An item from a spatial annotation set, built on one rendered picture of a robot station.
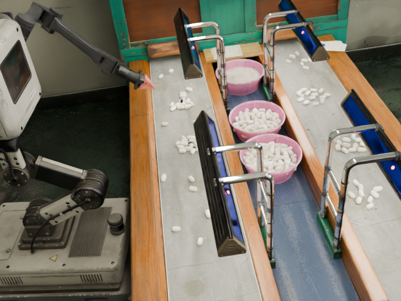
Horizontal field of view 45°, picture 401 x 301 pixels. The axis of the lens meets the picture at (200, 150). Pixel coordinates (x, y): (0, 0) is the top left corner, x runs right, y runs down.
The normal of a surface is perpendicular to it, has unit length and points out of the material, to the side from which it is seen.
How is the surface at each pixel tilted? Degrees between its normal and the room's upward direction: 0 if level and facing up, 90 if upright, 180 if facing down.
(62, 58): 90
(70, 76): 90
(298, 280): 0
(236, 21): 90
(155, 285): 0
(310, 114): 0
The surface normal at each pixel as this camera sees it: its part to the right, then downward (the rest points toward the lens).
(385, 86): -0.09, -0.77
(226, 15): 0.12, 0.61
